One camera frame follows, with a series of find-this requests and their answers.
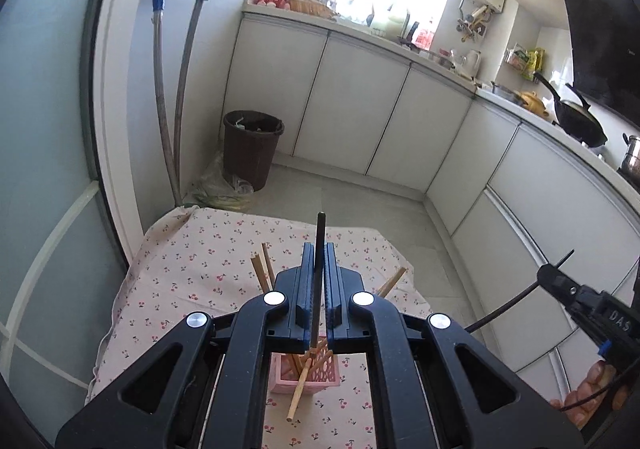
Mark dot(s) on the dark brown trash bin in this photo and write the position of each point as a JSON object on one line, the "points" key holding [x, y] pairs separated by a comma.
{"points": [[250, 142]]}

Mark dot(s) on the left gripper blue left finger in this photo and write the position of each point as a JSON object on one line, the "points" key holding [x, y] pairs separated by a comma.
{"points": [[295, 328]]}

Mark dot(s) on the blue handled mop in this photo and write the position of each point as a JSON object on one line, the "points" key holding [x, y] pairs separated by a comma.
{"points": [[160, 99]]}

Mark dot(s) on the pink perforated utensil holder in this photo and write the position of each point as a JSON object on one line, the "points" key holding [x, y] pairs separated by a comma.
{"points": [[323, 373]]}

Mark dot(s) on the plastic bag on floor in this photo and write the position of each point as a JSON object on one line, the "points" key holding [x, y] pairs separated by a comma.
{"points": [[216, 189]]}

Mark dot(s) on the steel cooking pot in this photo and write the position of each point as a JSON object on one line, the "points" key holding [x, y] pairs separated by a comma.
{"points": [[631, 162]]}

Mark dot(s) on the black chopstick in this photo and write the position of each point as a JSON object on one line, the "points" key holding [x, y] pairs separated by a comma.
{"points": [[317, 279]]}

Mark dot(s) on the black wok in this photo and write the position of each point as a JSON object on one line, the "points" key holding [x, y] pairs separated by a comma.
{"points": [[575, 119]]}

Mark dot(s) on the wicker basket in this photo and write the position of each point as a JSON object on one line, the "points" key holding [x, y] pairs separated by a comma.
{"points": [[311, 8]]}

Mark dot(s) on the white electric kettle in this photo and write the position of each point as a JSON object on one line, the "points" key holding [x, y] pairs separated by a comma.
{"points": [[469, 64]]}

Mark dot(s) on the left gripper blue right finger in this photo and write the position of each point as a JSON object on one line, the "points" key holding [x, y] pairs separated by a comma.
{"points": [[344, 329]]}

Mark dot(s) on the person right hand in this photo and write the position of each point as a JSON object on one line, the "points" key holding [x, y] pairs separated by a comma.
{"points": [[579, 413]]}

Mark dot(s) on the white kitchen cabinets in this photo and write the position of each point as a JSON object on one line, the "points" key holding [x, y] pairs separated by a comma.
{"points": [[507, 191]]}

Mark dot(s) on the long bamboo chopstick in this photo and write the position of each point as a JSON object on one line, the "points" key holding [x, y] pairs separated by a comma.
{"points": [[300, 388]]}

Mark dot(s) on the black range hood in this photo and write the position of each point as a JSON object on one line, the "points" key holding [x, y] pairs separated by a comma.
{"points": [[605, 42]]}

